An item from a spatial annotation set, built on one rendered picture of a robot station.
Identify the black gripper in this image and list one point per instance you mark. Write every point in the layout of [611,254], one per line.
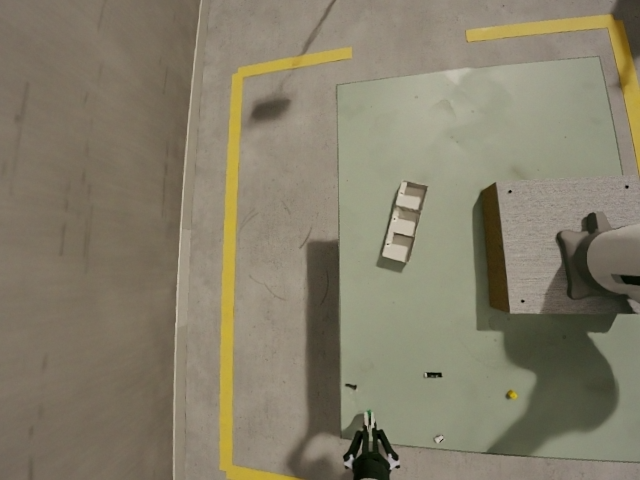
[364,469]

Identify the white three-compartment bin rack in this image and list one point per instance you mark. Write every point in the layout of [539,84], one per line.
[412,195]

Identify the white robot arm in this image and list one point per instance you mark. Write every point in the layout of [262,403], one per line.
[602,261]

